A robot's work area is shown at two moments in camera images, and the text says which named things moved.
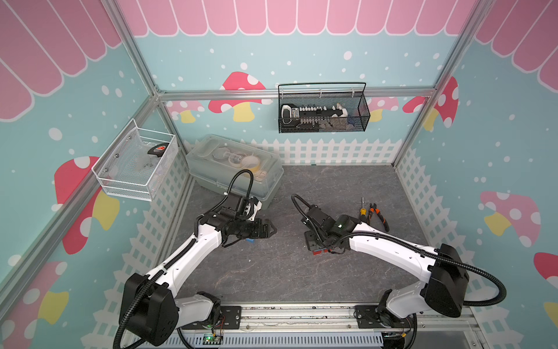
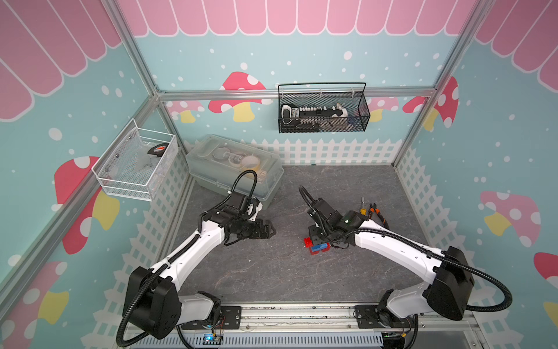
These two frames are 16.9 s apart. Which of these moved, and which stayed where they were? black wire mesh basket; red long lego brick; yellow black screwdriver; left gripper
Moved: red long lego brick
Stayed: black wire mesh basket; left gripper; yellow black screwdriver
